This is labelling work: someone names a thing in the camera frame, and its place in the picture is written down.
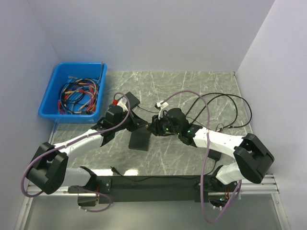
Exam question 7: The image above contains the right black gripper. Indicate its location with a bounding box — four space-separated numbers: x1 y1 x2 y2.
147 111 181 136

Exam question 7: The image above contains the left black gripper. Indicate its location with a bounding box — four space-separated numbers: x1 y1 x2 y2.
114 107 148 132

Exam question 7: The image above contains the black network switch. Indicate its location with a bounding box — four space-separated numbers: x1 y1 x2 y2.
128 126 151 151
121 92 140 110

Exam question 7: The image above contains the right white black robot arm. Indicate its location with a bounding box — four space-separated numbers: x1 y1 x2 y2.
147 108 274 192

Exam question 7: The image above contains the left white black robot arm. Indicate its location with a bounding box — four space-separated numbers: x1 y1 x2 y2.
23 106 148 195

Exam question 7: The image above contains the black power adapter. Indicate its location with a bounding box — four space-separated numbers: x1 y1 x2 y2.
208 149 222 161

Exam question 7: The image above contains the blue plastic bin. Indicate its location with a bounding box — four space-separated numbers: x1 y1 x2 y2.
38 62 107 124

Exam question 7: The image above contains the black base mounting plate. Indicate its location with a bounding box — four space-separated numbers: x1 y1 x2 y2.
67 174 240 207

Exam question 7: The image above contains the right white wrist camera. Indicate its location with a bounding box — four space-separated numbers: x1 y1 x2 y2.
155 101 169 120

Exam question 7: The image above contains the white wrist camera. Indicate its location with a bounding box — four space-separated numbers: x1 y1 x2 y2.
155 101 169 120
113 97 128 111

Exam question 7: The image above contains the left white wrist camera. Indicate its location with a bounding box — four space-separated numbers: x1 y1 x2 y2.
113 97 128 111

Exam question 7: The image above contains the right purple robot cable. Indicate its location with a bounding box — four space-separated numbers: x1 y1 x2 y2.
159 90 243 224

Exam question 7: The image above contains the bundle of coloured cables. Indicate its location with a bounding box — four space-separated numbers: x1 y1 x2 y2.
57 75 101 115

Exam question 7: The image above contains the aluminium rail frame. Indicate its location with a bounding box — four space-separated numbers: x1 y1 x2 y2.
14 69 292 230

